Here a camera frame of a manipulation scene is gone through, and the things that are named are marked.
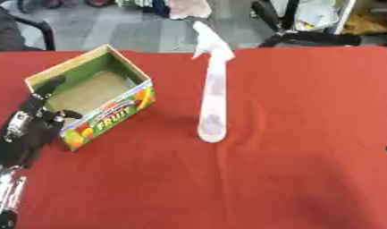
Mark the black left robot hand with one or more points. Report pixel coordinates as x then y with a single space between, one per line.
25 134

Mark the black chair base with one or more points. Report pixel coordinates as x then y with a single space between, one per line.
300 32

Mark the black office chair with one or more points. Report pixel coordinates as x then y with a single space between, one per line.
13 29

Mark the pink cloth bag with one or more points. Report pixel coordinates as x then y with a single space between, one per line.
189 8

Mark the cardboard box with green inside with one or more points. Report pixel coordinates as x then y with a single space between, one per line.
97 89

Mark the white spray bottle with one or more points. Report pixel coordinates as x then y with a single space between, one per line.
214 98

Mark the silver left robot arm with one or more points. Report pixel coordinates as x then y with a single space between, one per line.
4 190

